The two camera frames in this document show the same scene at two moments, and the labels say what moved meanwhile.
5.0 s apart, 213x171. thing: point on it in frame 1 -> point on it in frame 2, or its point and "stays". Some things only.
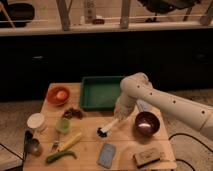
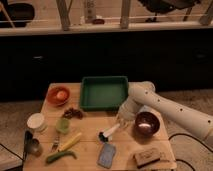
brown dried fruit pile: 73,113 stays
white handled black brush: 103,132 -> 103,136
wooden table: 66,137 stays
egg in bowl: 61,95 stays
